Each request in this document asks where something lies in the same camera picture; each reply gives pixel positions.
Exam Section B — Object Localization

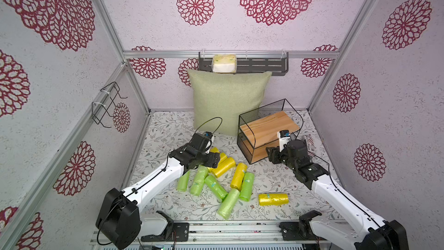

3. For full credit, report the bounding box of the yellow roll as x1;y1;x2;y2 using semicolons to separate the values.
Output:
230;163;247;191
209;147;228;168
258;193;289;206
212;157;236;178

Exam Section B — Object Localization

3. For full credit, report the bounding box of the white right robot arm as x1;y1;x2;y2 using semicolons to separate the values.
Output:
266;140;409;250

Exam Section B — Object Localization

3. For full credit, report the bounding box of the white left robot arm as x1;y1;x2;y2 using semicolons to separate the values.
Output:
96;132;220;250

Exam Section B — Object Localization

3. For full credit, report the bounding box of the green roll middle diagonal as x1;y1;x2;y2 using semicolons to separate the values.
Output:
204;175;228;203

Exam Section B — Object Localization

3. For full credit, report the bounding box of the green roll far left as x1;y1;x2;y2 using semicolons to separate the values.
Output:
176;171;190;192

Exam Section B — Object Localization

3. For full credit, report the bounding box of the green roll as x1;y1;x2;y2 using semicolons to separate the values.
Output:
190;165;209;196
217;189;240;220
176;171;190;192
239;172;255;202

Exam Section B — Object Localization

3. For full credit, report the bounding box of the green roll right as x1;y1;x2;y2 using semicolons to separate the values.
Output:
239;172;255;202

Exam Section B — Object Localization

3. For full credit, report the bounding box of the green cushion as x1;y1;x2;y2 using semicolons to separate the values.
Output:
187;69;272;136

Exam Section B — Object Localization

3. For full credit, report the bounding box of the green roll front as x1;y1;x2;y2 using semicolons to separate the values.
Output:
217;189;240;220

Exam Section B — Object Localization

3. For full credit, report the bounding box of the white yellow sponge pack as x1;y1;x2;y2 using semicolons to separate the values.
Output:
212;54;237;74

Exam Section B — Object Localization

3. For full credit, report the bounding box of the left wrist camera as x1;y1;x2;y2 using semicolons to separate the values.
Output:
203;131;214;148

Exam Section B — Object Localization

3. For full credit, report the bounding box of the metal base rail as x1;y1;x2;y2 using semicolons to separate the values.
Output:
89;219;348;250

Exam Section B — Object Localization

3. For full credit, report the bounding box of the grey wall rack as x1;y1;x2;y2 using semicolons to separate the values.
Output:
198;50;289;76

